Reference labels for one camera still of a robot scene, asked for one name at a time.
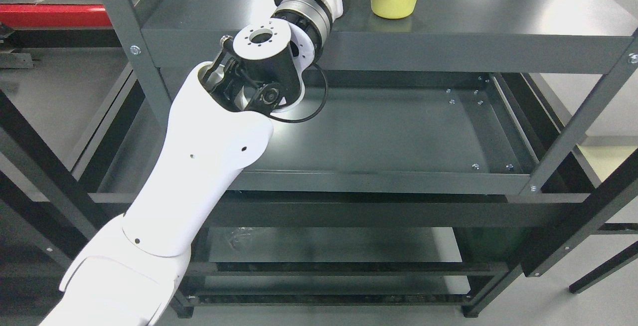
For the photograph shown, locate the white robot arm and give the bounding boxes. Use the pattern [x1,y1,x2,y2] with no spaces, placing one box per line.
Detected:
[41,0,344,326]

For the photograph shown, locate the black metal shelf rack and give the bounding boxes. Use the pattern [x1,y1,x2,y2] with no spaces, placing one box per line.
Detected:
[1,0,637,319]

